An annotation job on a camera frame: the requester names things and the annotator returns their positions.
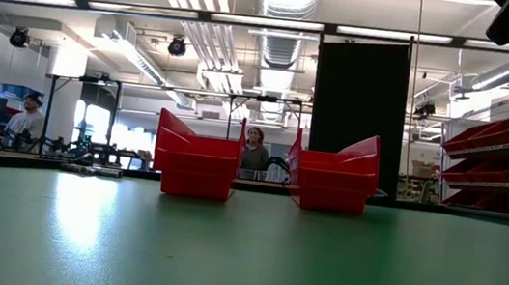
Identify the black hanging camera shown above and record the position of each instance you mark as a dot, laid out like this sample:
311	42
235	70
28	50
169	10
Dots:
425	109

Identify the green table mat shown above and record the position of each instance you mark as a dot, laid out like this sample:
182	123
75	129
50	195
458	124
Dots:
239	267

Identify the black overhead frame bar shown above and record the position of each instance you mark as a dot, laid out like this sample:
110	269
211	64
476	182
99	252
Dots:
204	15

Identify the black standing panel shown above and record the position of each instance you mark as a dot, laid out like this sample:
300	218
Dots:
361	102

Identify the person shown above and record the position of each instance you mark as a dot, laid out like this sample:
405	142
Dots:
25	124
255	157

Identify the silver battery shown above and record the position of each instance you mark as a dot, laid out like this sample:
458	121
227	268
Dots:
107	172
87	170
70	168

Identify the distant black metal frame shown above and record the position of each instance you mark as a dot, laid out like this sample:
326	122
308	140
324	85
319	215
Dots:
230	110

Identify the black dome camera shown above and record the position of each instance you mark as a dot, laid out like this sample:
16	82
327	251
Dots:
177	47
19	37

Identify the red plastic bin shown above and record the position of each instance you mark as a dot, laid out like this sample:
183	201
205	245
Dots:
336	191
197	174

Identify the brown cardboard box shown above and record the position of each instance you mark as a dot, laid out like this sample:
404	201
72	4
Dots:
421	169

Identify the red shelf bin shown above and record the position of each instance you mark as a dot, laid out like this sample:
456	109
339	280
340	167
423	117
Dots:
12	111

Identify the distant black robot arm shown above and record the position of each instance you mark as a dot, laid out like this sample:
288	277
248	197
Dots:
83	147
278	162

